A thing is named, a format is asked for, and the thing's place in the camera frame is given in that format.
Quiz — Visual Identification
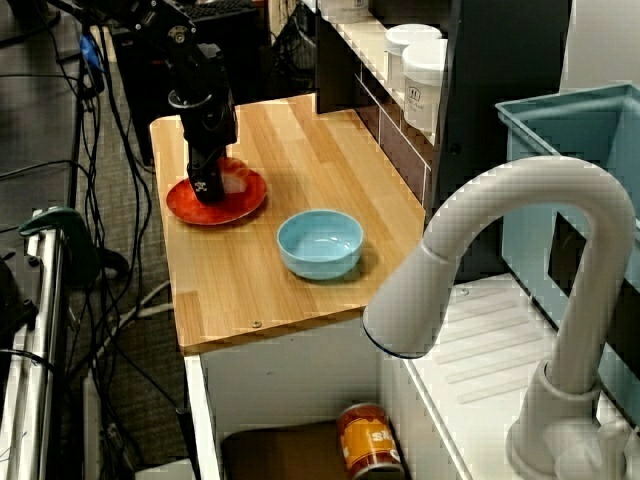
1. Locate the black desk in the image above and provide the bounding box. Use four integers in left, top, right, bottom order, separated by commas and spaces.
0, 0, 84, 211

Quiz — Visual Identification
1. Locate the brown sink board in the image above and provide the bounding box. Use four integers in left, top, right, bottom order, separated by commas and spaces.
222, 419, 351, 480

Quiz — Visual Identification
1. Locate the thick grey cable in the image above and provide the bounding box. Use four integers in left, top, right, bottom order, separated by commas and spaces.
102, 279, 174, 346

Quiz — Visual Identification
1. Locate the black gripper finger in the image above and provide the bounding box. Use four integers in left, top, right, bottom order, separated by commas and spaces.
186, 147, 227, 206

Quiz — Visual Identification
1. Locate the green clamp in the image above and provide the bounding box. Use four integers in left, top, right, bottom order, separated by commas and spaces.
18, 206, 101, 289

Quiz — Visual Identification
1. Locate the plain white jar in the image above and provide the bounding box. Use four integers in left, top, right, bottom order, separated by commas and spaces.
383, 23, 444, 96

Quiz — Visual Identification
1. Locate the white toy sink unit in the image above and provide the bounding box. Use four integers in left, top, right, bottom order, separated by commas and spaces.
183, 272, 640, 480

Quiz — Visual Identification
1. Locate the silver aluminium frame rail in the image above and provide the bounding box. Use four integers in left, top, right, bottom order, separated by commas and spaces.
0, 214, 69, 480

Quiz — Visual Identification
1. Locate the white jar with print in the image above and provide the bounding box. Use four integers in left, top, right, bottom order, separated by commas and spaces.
401, 38, 449, 134

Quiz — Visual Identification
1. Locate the black hutch side panel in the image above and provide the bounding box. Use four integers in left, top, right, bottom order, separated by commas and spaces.
314, 0, 361, 115

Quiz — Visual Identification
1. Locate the orange soup can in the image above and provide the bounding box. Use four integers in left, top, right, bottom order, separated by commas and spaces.
335, 402, 407, 480

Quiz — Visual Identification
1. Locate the wide black hutch post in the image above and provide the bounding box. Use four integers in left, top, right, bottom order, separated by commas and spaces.
432, 0, 574, 281

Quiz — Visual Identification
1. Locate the black box device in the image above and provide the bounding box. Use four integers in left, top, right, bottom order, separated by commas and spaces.
0, 254, 40, 351

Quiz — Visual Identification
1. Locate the white tiled ledge shelf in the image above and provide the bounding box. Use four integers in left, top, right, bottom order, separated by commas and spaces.
319, 12, 441, 146

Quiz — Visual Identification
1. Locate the white toy faucet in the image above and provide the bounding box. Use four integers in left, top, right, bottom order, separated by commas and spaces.
362, 155, 636, 480

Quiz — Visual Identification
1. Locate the teal plastic bin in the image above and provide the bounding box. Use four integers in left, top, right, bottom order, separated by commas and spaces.
494, 83, 640, 426

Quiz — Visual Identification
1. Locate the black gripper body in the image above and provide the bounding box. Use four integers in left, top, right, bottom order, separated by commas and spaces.
168, 87, 239, 162

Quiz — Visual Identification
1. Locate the light blue bowl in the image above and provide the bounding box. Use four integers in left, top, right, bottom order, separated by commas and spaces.
276, 209, 364, 281

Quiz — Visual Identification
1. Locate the thick black curved cable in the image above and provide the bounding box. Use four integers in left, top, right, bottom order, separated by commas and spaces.
97, 244, 132, 284

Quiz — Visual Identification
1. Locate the blue tape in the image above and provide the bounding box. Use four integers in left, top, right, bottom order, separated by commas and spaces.
79, 33, 100, 70

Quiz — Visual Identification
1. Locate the red orange plate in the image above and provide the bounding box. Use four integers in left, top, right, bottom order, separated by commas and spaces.
166, 168, 268, 227

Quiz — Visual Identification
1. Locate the salmon sushi toy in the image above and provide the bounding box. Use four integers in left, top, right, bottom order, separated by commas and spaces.
218, 156, 251, 194

